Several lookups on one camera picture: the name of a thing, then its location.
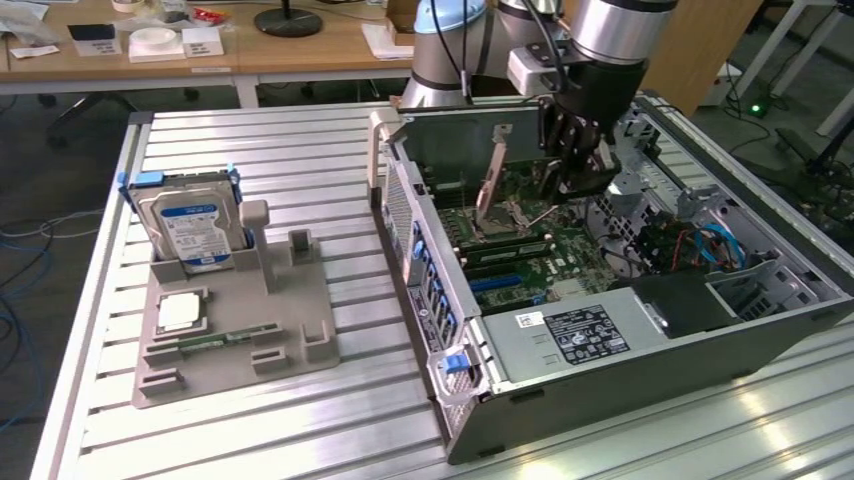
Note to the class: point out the small white box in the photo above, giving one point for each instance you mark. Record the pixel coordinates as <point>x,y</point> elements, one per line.
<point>202,44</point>

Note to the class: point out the grey parts rack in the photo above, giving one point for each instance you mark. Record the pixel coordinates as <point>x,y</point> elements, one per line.
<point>227,310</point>

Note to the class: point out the wooden desk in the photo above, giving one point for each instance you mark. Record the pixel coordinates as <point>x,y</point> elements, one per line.
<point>67,65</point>

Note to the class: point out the CPU socket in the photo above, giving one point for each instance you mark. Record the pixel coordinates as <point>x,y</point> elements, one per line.
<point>501,227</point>

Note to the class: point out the white paper label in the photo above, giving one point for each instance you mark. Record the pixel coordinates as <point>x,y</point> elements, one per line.
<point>34,51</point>

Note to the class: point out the black round lamp base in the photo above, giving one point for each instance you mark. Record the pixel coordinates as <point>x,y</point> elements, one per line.
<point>289,22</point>

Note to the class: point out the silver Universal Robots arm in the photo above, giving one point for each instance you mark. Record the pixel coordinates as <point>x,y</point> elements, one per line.
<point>441,75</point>

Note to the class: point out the silver CPU chip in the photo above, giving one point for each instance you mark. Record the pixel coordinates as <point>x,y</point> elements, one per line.
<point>179,312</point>

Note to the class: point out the blue release latch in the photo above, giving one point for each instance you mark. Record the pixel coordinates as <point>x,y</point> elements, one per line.
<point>454,362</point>

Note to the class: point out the white booklet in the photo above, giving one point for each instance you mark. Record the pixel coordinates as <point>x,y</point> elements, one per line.
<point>387,42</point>

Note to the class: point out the hard disk with blue rails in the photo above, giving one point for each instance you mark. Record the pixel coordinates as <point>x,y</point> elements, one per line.
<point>190,225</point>

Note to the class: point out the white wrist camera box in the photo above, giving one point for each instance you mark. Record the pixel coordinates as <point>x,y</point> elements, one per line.
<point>530,72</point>

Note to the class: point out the white table frame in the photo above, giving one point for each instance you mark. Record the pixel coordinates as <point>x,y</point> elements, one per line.
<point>781,45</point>

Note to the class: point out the cardboard box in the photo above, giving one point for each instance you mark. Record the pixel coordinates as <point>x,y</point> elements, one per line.
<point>401,15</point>

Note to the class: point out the wooden cabinet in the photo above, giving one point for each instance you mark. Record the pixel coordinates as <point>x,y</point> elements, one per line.
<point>721,40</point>

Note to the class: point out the dark grey open PC case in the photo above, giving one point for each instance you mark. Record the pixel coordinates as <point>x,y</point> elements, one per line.
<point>601,395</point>

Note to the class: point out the grey metal disk bay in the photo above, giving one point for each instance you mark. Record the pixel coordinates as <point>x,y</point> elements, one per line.
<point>754,295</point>

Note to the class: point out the grey power supply unit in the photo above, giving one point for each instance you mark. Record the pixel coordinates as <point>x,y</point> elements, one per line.
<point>521,350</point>

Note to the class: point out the clear plastic bag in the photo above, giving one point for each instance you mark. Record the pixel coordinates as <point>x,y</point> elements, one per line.
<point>27,20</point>

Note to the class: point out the graphics card with metal bracket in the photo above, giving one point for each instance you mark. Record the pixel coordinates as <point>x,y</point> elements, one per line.
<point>495,165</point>

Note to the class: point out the perforated metal disk bay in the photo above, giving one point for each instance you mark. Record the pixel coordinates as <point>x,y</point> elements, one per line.
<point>634,210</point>

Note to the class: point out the green RAM stick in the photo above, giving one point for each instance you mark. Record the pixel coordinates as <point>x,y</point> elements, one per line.
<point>214,342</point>

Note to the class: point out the installed RAM stick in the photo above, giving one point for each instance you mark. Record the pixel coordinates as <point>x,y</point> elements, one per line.
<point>497,246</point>
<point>507,256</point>

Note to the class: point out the black office chair base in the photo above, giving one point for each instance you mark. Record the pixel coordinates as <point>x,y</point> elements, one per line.
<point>191,93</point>

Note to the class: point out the device with green light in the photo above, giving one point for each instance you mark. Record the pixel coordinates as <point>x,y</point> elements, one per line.
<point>756,108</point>

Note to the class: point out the white box with tape roll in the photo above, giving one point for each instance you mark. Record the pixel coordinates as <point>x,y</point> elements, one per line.
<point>156,45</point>

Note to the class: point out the green motherboard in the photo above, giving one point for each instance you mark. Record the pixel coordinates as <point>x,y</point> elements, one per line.
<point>567,255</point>

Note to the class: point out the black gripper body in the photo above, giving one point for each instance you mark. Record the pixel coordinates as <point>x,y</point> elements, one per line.
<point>601,85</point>

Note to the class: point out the black RAM slot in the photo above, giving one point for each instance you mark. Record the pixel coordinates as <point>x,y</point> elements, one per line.
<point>457,186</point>
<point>457,197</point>

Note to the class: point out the red packet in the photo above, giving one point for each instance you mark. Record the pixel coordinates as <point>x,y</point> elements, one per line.
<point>208,16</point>

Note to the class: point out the metal socket cover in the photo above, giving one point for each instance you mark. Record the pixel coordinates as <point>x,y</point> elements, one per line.
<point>534,212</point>

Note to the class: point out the blue expansion slot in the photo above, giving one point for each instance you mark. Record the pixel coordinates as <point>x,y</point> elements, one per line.
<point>497,282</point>

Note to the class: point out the black stand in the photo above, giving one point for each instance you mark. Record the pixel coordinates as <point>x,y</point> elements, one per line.
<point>797,142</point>

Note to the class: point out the white box with black top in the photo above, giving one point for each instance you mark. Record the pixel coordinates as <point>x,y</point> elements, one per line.
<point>96,42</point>

